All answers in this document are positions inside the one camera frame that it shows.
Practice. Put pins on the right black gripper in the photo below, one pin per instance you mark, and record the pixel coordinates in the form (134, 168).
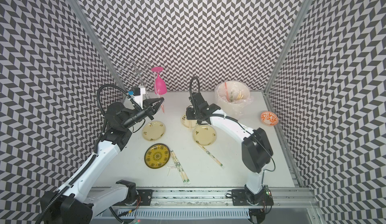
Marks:
(188, 114)

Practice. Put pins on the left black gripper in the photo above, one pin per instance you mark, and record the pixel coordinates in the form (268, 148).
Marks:
(149, 104)

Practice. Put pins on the green chopsticks pair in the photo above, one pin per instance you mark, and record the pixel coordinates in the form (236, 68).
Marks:
(212, 156)
(179, 168)

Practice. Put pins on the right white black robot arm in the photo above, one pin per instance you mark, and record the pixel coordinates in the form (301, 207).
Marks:
(256, 151)

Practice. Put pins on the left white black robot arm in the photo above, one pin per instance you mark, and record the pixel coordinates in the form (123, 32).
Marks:
(71, 203)

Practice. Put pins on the cream plate with dark mark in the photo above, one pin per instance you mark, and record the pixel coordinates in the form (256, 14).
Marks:
(185, 123)

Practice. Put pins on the pink plastic goblet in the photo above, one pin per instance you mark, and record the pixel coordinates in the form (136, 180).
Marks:
(159, 84)

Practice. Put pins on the cream plate centre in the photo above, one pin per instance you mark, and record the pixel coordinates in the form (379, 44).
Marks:
(204, 135)

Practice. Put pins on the cream plate left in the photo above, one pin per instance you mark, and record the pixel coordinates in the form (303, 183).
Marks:
(153, 131)

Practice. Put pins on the white bin with plastic bag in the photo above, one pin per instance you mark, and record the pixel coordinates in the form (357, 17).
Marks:
(233, 97)

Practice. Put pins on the dark yellow patterned plate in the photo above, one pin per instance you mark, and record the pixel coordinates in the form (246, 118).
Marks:
(157, 156)

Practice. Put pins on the small orange patterned dish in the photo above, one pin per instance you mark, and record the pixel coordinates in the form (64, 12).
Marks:
(269, 118)

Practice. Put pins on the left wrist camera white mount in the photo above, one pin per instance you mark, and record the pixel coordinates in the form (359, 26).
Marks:
(137, 93)

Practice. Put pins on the metal wire cup rack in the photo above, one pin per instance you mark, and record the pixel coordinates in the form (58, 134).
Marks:
(134, 74)

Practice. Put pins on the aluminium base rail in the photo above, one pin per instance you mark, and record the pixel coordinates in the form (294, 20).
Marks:
(279, 205)

